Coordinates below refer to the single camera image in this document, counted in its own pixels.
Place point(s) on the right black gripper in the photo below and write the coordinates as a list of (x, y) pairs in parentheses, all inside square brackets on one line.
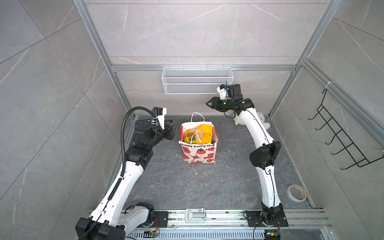
[(216, 101)]

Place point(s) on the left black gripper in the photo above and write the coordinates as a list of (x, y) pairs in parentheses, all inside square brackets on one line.
[(169, 132)]

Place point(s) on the yellow snack bag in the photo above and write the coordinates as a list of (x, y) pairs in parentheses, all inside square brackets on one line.
[(200, 135)]

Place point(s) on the red white paper gift bag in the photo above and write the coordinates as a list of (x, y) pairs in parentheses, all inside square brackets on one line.
[(198, 154)]

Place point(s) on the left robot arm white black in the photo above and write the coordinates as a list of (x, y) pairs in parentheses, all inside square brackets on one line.
[(107, 222)]

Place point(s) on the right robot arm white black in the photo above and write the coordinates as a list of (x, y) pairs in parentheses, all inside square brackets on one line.
[(262, 158)]

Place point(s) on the blue book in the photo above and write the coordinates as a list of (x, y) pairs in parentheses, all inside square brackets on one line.
[(144, 121)]

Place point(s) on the white plush teddy bear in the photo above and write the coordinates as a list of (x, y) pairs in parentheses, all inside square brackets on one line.
[(239, 121)]

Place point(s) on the masking tape roll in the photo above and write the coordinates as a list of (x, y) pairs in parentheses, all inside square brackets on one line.
[(296, 193)]

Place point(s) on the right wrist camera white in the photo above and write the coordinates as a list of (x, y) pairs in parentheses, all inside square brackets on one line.
[(227, 92)]

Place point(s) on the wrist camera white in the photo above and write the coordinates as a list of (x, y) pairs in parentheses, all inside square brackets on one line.
[(159, 120), (227, 92)]

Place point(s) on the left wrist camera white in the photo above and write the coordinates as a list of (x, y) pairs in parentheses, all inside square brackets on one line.
[(159, 120)]

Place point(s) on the white wire mesh basket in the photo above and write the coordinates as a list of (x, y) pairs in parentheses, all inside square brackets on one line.
[(195, 80)]

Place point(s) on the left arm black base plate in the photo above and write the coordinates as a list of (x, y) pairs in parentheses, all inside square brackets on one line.
[(156, 219)]

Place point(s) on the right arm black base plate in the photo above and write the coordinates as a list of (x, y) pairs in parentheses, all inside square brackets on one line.
[(262, 219)]

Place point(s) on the black wire hook rack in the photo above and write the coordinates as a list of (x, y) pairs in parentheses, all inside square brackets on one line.
[(340, 134)]

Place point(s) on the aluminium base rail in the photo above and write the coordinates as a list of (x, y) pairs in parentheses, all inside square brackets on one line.
[(230, 224)]

